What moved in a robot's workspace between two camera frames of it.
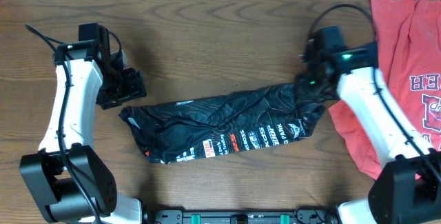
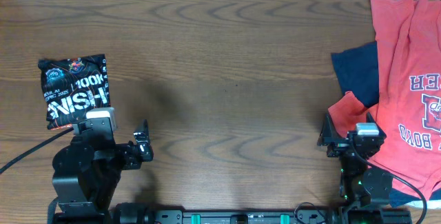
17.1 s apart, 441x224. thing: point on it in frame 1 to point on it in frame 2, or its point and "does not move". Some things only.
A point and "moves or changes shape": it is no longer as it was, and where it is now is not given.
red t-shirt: [408, 40] does not move
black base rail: [236, 216] does not move
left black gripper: [136, 88] to [131, 158]
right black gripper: [302, 95] to [326, 137]
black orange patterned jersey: [174, 130] moves or changes shape
